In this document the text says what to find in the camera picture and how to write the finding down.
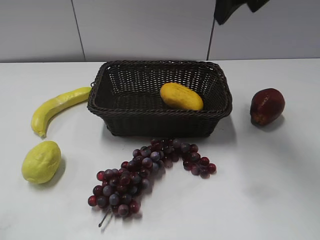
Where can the yellow orange mango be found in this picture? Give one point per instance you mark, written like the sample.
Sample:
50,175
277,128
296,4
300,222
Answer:
178,96

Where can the black woven basket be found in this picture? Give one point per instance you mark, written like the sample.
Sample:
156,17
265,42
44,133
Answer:
126,95

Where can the purple red grape bunch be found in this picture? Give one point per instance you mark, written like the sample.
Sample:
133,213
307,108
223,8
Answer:
119,192

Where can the yellow banana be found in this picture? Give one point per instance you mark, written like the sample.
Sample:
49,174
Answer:
43,114

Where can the yellow green lemon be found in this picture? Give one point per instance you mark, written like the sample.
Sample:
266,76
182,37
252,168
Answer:
41,162

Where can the dark sleeve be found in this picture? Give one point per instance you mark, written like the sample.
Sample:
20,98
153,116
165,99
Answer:
225,8

